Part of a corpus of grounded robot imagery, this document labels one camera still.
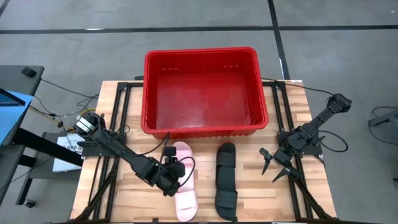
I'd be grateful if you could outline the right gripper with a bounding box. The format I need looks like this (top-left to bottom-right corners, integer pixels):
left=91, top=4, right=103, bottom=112
left=259, top=139, right=301, bottom=184

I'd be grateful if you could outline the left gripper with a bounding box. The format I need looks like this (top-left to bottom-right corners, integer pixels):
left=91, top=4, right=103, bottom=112
left=154, top=157, right=187, bottom=197

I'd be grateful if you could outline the black foam slide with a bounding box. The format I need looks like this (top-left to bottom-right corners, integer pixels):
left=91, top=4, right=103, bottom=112
left=214, top=182, right=239, bottom=222
left=215, top=142, right=238, bottom=187

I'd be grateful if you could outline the red plastic bin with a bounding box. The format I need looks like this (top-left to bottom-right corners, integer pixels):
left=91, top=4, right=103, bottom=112
left=140, top=46, right=270, bottom=140

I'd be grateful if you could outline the white printed paper box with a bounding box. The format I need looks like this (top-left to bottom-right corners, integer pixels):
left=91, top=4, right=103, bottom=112
left=52, top=133, right=86, bottom=173

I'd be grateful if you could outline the blue board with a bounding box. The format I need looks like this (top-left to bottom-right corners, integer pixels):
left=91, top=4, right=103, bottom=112
left=0, top=90, right=34, bottom=147

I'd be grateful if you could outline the black framed monitor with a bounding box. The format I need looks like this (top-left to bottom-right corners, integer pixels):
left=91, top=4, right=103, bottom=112
left=0, top=88, right=26, bottom=107

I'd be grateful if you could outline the black desk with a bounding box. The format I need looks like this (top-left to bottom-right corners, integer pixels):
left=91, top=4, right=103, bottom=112
left=0, top=64, right=85, bottom=206

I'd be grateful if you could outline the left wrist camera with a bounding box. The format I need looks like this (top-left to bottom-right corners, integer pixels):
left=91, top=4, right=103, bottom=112
left=162, top=146, right=178, bottom=164

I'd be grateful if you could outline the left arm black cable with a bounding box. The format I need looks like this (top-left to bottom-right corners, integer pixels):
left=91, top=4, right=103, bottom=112
left=136, top=132, right=197, bottom=188

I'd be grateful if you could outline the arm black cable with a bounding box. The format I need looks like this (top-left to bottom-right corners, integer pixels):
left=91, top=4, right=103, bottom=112
left=315, top=118, right=349, bottom=154
left=136, top=132, right=197, bottom=188

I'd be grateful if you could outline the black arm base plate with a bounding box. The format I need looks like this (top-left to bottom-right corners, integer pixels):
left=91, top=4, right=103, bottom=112
left=277, top=130, right=323, bottom=156
left=81, top=132, right=127, bottom=158

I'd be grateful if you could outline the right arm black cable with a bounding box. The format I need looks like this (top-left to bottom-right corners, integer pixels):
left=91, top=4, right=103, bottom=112
left=315, top=118, right=349, bottom=154

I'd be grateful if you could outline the black stand cable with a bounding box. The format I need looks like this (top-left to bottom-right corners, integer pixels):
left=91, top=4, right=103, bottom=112
left=368, top=106, right=398, bottom=146

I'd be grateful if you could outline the thin black floor cable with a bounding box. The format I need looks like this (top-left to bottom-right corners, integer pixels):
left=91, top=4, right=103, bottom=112
left=40, top=78, right=100, bottom=100

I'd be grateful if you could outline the yellow floor cable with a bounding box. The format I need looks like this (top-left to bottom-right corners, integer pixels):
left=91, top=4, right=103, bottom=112
left=29, top=105, right=97, bottom=131

